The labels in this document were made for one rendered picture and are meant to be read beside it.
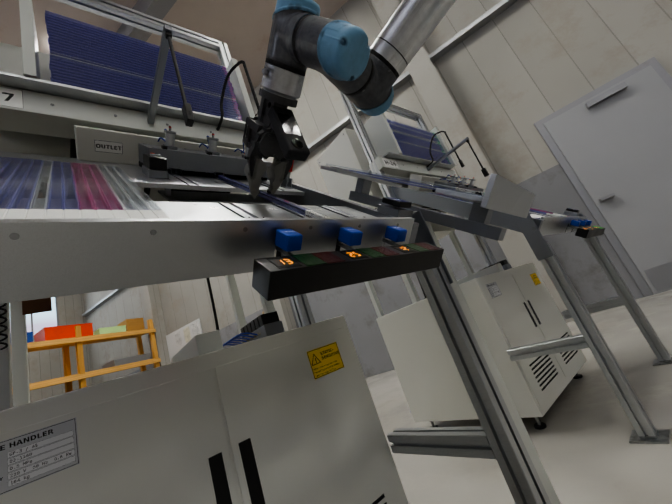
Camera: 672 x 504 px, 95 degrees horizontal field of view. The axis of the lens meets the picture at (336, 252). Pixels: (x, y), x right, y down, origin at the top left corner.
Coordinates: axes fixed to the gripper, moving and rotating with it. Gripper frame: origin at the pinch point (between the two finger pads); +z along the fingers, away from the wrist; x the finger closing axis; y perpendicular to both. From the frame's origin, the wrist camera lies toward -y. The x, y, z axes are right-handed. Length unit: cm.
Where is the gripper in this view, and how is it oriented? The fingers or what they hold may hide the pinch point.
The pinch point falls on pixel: (263, 194)
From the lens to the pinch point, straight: 70.2
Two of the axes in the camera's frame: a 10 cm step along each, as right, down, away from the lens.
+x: -7.6, 0.8, -6.5
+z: -3.1, 8.3, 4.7
